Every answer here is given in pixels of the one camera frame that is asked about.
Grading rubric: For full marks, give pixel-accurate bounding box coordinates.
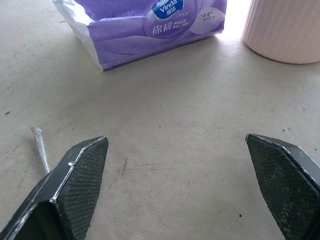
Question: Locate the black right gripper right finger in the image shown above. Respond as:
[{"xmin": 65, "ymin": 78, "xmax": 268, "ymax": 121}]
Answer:
[{"xmin": 245, "ymin": 133, "xmax": 320, "ymax": 240}]

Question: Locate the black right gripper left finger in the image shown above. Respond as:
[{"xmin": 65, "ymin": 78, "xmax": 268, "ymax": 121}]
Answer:
[{"xmin": 0, "ymin": 135, "xmax": 109, "ymax": 240}]

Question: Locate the pink ribbed container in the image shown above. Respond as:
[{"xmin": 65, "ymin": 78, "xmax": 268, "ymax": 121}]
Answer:
[{"xmin": 242, "ymin": 0, "xmax": 320, "ymax": 65}]

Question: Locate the purple Vinda tissue pack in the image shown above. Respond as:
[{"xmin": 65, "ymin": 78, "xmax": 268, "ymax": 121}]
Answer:
[{"xmin": 52, "ymin": 0, "xmax": 228, "ymax": 73}]

